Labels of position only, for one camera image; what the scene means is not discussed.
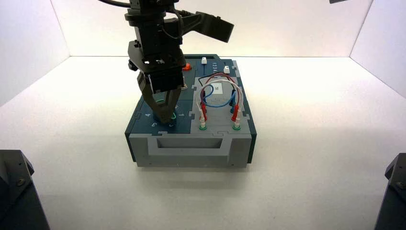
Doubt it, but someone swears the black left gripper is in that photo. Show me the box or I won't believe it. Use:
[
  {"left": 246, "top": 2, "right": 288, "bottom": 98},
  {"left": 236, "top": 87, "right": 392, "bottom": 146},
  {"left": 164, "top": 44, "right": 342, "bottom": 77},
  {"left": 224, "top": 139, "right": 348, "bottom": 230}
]
[{"left": 127, "top": 25, "right": 187, "bottom": 125}]

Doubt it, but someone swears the black knob with green top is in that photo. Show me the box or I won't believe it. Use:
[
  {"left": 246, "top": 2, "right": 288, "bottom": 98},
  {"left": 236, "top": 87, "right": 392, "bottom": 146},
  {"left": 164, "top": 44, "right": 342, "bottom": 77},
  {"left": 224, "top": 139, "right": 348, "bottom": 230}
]
[{"left": 151, "top": 99, "right": 178, "bottom": 126}]

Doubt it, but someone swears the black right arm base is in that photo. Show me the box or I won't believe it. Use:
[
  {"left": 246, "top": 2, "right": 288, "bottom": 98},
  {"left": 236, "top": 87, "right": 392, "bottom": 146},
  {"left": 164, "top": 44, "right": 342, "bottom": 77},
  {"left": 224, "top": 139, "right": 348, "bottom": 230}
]
[{"left": 374, "top": 153, "right": 406, "bottom": 230}]

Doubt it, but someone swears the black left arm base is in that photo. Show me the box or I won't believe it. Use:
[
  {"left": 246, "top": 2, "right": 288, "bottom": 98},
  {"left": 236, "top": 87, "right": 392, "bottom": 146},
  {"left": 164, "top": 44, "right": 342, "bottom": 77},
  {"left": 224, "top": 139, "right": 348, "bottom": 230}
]
[{"left": 0, "top": 149, "right": 51, "bottom": 230}]

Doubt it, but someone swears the grey and teal task board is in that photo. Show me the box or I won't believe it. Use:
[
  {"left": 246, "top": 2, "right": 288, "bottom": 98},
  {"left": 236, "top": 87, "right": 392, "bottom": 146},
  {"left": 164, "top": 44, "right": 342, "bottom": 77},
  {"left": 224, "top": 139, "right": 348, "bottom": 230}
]
[{"left": 124, "top": 54, "right": 257, "bottom": 168}]

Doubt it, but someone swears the red banana plug cable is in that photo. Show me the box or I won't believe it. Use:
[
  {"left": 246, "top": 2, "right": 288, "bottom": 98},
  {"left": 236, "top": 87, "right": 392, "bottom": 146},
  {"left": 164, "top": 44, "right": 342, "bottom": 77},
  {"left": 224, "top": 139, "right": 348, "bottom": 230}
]
[{"left": 199, "top": 72, "right": 242, "bottom": 123}]

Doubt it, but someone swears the white banana plug cable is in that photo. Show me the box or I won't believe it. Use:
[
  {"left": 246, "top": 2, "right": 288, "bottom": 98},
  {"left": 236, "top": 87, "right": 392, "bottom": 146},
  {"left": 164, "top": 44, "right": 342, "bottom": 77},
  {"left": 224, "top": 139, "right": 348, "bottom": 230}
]
[{"left": 194, "top": 79, "right": 244, "bottom": 128}]

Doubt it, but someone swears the blue banana plug cable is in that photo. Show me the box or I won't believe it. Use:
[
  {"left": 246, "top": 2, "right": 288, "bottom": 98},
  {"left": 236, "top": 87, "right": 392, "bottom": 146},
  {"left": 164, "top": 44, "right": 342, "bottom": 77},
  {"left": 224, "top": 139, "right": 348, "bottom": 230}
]
[{"left": 201, "top": 84, "right": 237, "bottom": 114}]

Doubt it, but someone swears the black banana plug cable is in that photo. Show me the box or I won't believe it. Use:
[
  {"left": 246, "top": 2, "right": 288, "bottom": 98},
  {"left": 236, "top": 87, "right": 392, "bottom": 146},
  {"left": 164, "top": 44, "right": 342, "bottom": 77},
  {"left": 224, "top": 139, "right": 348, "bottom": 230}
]
[{"left": 193, "top": 75, "right": 238, "bottom": 104}]

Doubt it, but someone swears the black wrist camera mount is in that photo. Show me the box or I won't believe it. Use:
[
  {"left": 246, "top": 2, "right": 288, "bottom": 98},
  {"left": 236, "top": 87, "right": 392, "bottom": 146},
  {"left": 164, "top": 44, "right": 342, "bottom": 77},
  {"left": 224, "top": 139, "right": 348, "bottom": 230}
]
[{"left": 172, "top": 11, "right": 235, "bottom": 44}]

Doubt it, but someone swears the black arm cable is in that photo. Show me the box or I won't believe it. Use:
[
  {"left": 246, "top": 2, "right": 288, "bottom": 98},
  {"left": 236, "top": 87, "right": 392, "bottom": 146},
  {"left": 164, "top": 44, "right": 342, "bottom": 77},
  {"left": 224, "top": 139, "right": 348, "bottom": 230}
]
[{"left": 97, "top": 0, "right": 133, "bottom": 9}]

